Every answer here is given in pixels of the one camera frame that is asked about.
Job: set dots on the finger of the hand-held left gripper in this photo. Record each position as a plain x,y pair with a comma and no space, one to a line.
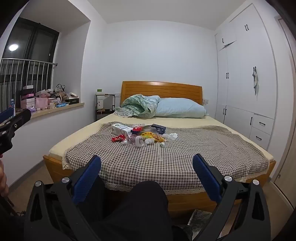
5,115
22,117

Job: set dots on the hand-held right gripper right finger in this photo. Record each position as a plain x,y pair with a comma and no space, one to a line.
207,178

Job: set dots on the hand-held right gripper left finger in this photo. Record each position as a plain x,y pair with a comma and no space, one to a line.
87,178

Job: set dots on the pink wrapper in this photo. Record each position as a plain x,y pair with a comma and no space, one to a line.
133,139

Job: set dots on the yellow snack packet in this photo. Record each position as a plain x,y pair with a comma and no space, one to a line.
150,135

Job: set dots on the person's left hand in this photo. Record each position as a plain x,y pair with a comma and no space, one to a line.
3,180

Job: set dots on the pink box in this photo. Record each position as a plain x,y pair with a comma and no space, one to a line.
41,103

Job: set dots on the brown checked blanket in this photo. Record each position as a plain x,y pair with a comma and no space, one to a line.
185,160

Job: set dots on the blue packet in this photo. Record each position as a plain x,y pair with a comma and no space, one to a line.
62,105

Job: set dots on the pale yellow bed sheet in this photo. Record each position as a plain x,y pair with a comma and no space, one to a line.
78,135

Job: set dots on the beige handbag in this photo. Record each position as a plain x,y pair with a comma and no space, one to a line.
60,92

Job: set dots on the metal window railing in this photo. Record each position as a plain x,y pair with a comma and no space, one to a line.
27,69

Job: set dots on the red snack wrapper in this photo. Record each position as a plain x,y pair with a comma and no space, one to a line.
138,128
118,138

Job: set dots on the black shoe box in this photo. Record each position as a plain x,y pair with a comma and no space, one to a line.
72,100

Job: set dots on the small white box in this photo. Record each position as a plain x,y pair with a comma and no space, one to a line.
72,94

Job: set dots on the white crumpled tissue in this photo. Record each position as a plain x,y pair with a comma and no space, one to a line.
170,136

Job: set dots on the small white cap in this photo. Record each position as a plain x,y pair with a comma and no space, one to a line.
162,144

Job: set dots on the white milk carton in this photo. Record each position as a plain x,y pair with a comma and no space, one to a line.
120,129

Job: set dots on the person's black trousers leg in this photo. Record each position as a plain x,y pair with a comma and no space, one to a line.
138,208

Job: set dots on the white curled plastic piece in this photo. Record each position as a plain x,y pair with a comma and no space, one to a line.
140,141

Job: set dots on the dark blue box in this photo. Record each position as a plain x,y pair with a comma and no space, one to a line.
158,129

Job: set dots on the dark window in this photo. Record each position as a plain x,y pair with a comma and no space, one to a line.
30,44

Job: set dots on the light blue pillow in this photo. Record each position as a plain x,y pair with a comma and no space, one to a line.
180,107

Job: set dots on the white box in rack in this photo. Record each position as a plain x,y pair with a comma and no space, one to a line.
101,103

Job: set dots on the clear plastic container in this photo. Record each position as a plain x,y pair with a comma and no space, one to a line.
145,127

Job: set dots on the black metal bedside rack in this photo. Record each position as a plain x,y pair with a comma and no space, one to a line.
105,94

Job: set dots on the green floral quilt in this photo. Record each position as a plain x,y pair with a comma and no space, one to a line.
138,105

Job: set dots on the white door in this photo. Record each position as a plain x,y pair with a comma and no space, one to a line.
289,115

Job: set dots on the grey hanging ornament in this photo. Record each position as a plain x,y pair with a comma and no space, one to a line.
255,80

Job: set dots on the white built-in wardrobe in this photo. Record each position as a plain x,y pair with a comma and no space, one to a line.
242,69

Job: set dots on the wooden bed frame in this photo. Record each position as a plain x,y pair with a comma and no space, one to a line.
161,89

